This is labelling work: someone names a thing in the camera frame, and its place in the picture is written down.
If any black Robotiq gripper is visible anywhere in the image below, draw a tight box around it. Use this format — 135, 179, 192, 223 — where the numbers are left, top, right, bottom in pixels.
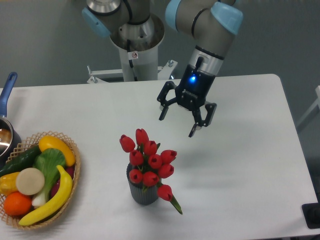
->
156, 64, 218, 139

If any red tulip bouquet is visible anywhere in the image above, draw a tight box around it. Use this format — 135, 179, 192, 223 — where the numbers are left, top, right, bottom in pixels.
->
119, 128, 183, 214

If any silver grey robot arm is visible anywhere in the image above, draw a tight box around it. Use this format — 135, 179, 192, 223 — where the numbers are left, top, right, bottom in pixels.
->
82, 0, 243, 131

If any dark grey ribbed vase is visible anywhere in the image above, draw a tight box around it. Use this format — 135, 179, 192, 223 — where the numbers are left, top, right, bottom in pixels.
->
126, 163, 159, 206

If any dark red vegetable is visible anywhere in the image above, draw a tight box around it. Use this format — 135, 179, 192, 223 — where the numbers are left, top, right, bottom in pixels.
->
50, 166, 75, 199

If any yellow squash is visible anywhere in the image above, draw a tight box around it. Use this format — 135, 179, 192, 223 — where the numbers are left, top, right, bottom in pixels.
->
38, 135, 76, 167

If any green bok choy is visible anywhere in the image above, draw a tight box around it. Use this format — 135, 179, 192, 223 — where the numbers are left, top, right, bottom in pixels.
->
32, 148, 66, 209

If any woven wicker basket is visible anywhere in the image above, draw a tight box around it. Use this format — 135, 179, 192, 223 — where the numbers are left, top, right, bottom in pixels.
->
0, 130, 81, 230

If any black device at table edge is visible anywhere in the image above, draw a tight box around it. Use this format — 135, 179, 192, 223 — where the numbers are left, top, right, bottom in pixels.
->
301, 202, 320, 229

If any dark green cucumber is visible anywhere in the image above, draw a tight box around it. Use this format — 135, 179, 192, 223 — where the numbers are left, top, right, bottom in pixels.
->
0, 145, 42, 177

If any yellow banana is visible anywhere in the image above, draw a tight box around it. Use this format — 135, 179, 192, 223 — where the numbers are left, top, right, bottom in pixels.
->
18, 165, 73, 226

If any beige round disc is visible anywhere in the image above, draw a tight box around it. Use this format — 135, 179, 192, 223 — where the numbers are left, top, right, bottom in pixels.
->
15, 167, 45, 196

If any yellow bell pepper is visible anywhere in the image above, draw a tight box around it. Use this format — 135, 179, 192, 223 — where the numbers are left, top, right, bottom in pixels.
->
0, 172, 20, 196

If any orange fruit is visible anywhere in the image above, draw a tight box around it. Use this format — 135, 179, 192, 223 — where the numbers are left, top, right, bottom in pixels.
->
3, 191, 32, 216

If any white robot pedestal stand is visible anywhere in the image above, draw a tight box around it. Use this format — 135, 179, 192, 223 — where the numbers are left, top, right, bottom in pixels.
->
87, 46, 179, 84

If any white frame at right edge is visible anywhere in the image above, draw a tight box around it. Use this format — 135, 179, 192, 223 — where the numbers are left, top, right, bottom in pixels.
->
296, 85, 320, 133

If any blue handled saucepan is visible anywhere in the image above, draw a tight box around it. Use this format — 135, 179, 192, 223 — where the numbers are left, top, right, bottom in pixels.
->
0, 72, 22, 169

